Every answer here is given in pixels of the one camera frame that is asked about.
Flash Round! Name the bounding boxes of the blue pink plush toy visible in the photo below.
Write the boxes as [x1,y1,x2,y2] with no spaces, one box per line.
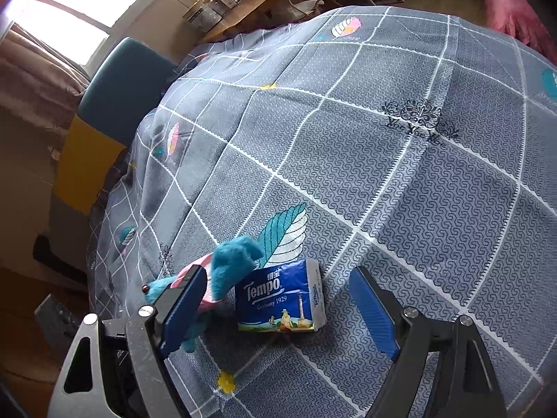
[142,236,264,353]

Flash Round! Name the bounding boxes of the blue Tempo tissue pack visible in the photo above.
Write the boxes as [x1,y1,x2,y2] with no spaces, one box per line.
[235,258,327,332]

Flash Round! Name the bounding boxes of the grey checked bed quilt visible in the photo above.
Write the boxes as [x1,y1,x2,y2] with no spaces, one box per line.
[88,7,556,417]

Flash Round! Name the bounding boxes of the multicolour headboard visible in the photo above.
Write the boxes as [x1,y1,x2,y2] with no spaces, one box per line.
[53,37,176,216]

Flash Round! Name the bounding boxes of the pink curtain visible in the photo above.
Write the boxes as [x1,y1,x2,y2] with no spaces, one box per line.
[1,23,91,149]

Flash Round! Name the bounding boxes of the window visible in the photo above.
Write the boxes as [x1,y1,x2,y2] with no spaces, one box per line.
[13,0,137,66]

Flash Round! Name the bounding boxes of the pink blanket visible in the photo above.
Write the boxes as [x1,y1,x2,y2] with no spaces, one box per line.
[485,0,556,64]

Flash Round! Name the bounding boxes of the wooden desk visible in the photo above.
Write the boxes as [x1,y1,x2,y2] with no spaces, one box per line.
[182,0,406,45]

